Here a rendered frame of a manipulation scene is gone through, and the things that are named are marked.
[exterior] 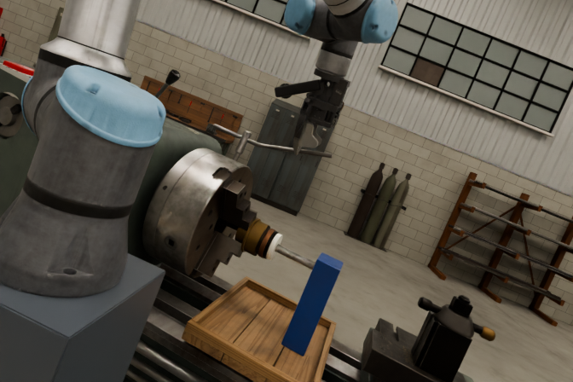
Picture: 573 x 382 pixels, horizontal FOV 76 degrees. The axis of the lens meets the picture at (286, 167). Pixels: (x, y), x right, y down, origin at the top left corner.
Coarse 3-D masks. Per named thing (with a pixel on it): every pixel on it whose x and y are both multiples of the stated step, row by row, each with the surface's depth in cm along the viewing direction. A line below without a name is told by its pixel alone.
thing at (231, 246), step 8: (216, 232) 92; (216, 240) 91; (224, 240) 91; (232, 240) 91; (208, 248) 91; (216, 248) 90; (224, 248) 90; (232, 248) 90; (240, 248) 90; (200, 256) 90; (208, 256) 90; (216, 256) 90; (224, 256) 90; (200, 264) 89; (208, 264) 89; (216, 264) 91; (192, 272) 89; (200, 272) 88; (208, 272) 88
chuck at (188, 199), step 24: (192, 168) 86; (216, 168) 87; (240, 168) 92; (192, 192) 82; (216, 192) 83; (168, 216) 82; (192, 216) 80; (216, 216) 89; (192, 240) 81; (168, 264) 89; (192, 264) 87
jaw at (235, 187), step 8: (216, 176) 86; (224, 176) 86; (224, 184) 86; (232, 184) 87; (240, 184) 87; (224, 192) 86; (232, 192) 85; (240, 192) 86; (224, 200) 88; (232, 200) 87; (240, 200) 89; (248, 200) 90; (224, 208) 89; (232, 208) 88; (240, 208) 87; (248, 208) 90; (224, 216) 91; (232, 216) 90; (240, 216) 88; (248, 216) 90; (240, 224) 90; (248, 224) 89
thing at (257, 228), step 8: (256, 224) 91; (264, 224) 92; (240, 232) 91; (248, 232) 89; (256, 232) 89; (264, 232) 90; (272, 232) 90; (240, 240) 91; (248, 240) 89; (256, 240) 89; (264, 240) 89; (248, 248) 90; (256, 248) 89; (264, 248) 89; (264, 256) 89
